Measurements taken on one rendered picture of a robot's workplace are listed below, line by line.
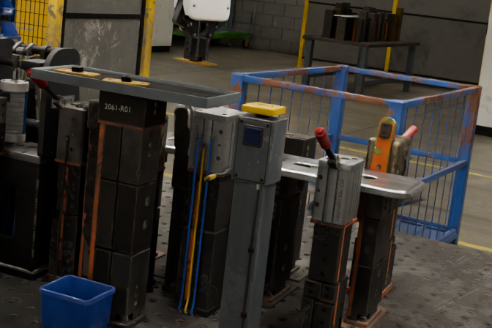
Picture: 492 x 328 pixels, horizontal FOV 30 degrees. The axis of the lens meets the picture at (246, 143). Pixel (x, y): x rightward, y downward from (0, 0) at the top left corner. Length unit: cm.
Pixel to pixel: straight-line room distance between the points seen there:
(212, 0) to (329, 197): 42
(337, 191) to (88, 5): 376
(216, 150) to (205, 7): 31
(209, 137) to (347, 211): 30
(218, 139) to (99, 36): 373
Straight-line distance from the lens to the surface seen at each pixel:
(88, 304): 166
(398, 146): 201
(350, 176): 169
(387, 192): 179
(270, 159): 157
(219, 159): 179
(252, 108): 157
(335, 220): 171
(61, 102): 189
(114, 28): 556
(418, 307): 210
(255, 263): 162
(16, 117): 200
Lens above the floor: 138
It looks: 10 degrees down
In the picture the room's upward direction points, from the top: 6 degrees clockwise
